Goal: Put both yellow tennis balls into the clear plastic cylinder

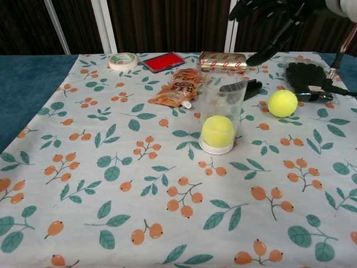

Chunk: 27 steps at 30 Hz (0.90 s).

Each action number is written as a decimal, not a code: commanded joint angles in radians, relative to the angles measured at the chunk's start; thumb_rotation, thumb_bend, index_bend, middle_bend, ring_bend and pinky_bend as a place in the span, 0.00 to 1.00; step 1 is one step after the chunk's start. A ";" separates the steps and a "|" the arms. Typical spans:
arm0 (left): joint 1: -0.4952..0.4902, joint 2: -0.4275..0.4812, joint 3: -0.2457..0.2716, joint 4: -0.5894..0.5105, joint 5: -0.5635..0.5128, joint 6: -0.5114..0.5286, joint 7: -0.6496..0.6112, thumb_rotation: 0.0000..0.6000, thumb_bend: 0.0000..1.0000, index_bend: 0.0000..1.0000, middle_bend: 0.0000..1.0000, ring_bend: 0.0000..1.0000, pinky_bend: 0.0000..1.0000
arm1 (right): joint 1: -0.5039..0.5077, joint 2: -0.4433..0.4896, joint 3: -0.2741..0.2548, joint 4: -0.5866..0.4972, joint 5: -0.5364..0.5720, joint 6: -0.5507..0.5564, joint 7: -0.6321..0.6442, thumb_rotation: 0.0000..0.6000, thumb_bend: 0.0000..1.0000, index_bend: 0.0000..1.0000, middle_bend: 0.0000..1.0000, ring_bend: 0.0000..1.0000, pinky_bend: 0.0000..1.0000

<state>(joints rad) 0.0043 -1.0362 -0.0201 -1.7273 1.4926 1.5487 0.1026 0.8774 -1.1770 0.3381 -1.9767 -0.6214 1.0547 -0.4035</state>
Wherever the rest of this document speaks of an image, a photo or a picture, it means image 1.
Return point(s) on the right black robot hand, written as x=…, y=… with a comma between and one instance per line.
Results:
x=287, y=16

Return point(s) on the yellow tennis ball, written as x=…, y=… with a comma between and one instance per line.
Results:
x=282, y=103
x=217, y=131

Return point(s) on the clear plastic ball tube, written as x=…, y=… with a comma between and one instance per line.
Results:
x=214, y=150

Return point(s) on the black gloves in plastic bag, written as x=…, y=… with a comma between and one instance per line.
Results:
x=304, y=75

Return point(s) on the gold foil package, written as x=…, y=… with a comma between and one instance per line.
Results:
x=223, y=61

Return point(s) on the black clip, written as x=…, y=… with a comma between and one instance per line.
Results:
x=253, y=88

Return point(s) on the orange snack pouch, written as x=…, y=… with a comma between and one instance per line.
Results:
x=178, y=89

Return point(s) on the red stamp pad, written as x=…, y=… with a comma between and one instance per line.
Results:
x=163, y=62

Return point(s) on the beige masking tape roll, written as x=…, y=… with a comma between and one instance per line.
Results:
x=122, y=66

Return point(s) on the floral print tablecloth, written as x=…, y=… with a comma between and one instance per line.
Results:
x=139, y=181

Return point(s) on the teal table cover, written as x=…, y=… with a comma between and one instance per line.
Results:
x=22, y=83

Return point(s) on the white partition frame post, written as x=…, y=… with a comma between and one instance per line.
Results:
x=104, y=28
x=57, y=28
x=230, y=36

